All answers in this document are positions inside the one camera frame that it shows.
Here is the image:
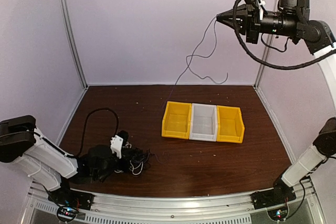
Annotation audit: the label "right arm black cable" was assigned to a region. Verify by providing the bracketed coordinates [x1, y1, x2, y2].
[233, 0, 336, 69]

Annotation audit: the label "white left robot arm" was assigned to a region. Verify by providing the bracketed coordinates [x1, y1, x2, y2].
[1, 115, 141, 205]

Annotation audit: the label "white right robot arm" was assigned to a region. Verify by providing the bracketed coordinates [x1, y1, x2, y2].
[217, 0, 335, 203]

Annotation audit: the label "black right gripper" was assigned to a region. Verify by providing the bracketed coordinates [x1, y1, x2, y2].
[216, 2, 300, 44]

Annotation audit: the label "aluminium front rail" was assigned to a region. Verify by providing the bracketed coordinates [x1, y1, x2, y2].
[19, 179, 326, 223]

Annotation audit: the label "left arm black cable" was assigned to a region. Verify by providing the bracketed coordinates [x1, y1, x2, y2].
[62, 108, 119, 159]

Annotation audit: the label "yellow bin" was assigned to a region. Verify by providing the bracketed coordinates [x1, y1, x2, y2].
[161, 101, 192, 139]
[216, 105, 245, 144]

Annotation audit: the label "yellow bin right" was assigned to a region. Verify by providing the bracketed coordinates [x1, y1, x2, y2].
[216, 105, 245, 144]

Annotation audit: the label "right aluminium corner post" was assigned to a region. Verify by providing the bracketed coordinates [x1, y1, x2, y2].
[254, 0, 279, 89]

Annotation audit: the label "yellow bin left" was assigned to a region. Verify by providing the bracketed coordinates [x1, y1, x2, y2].
[161, 101, 192, 139]

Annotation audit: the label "aluminium corner post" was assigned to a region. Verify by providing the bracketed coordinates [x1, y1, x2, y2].
[60, 0, 88, 89]
[254, 0, 279, 89]

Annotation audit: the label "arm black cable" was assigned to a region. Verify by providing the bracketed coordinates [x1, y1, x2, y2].
[233, 0, 336, 69]
[62, 108, 119, 159]

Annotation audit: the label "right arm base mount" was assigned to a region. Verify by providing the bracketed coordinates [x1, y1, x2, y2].
[250, 188, 296, 222]

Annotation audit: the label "tangled black cables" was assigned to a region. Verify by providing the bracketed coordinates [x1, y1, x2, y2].
[115, 142, 155, 176]

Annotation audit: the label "left aluminium corner post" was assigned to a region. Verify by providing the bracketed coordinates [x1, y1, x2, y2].
[60, 0, 88, 89]

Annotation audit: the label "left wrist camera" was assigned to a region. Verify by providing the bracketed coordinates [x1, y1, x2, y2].
[110, 130, 129, 159]

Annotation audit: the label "white plastic bin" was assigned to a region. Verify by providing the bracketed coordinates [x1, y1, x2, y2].
[189, 103, 218, 142]

